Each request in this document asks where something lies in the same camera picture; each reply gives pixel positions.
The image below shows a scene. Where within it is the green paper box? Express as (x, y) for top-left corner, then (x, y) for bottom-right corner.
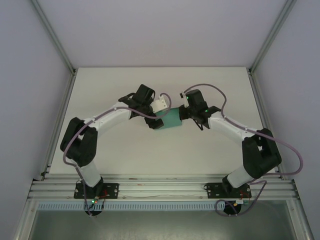
(154, 106), (184, 132)

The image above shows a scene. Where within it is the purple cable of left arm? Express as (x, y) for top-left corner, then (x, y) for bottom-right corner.
(62, 92), (172, 218)

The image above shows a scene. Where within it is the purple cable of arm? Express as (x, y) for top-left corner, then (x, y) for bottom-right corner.
(183, 83), (306, 218)
(62, 92), (172, 218)

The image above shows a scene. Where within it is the aluminium side rail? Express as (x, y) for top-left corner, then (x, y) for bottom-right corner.
(248, 71), (285, 180)
(39, 71), (78, 181)

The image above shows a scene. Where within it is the wide aluminium base rail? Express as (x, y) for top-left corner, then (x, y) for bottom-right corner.
(27, 174), (300, 201)

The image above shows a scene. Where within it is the aluminium frame post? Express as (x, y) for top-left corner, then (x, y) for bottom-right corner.
(31, 0), (77, 73)
(248, 0), (297, 73)

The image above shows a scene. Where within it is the slotted grey cable duct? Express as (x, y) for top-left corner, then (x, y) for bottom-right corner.
(36, 202), (286, 211)

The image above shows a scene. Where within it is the black round cable grommet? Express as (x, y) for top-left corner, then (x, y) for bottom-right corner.
(85, 207), (103, 217)
(222, 201), (241, 216)

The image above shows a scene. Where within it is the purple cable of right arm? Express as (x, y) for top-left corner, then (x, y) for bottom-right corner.
(183, 83), (306, 218)

